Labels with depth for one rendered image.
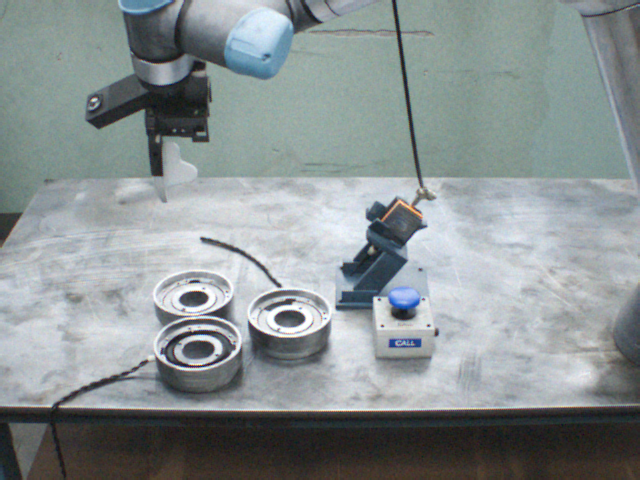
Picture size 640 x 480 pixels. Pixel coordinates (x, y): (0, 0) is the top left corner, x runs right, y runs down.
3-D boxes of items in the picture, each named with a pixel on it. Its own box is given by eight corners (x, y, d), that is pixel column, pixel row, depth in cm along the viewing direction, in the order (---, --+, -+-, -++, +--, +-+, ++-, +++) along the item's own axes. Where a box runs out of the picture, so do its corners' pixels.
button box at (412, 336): (375, 359, 99) (377, 327, 97) (372, 325, 106) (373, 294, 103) (440, 358, 99) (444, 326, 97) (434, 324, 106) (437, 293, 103)
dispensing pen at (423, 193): (338, 262, 113) (413, 174, 106) (362, 277, 114) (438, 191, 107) (337, 271, 111) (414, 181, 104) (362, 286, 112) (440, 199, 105)
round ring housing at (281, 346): (332, 363, 99) (332, 336, 97) (245, 363, 99) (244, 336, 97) (330, 313, 108) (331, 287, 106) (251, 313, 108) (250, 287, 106)
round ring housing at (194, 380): (242, 340, 103) (240, 313, 101) (244, 394, 94) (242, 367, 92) (159, 344, 102) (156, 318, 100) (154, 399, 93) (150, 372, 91)
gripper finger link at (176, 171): (197, 210, 108) (195, 144, 104) (153, 210, 108) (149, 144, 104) (199, 201, 111) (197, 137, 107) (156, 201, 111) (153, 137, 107)
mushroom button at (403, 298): (387, 335, 100) (389, 301, 97) (385, 316, 103) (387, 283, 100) (420, 335, 100) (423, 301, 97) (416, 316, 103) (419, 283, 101)
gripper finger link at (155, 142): (161, 180, 105) (158, 114, 101) (150, 180, 105) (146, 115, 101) (166, 168, 109) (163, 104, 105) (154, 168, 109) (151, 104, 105)
